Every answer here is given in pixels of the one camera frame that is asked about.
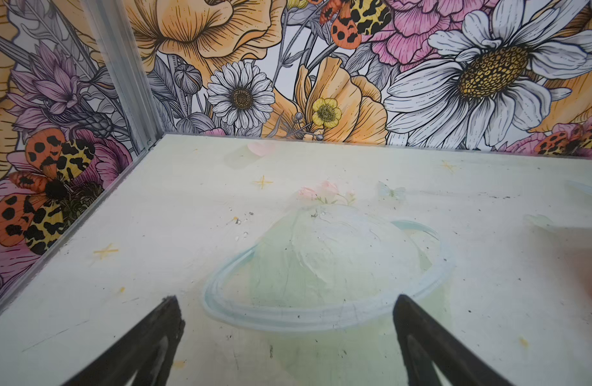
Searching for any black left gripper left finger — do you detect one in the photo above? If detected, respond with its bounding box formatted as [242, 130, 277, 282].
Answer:
[65, 296, 186, 385]

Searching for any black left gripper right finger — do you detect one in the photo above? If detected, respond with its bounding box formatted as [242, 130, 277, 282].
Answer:
[392, 294, 510, 385]

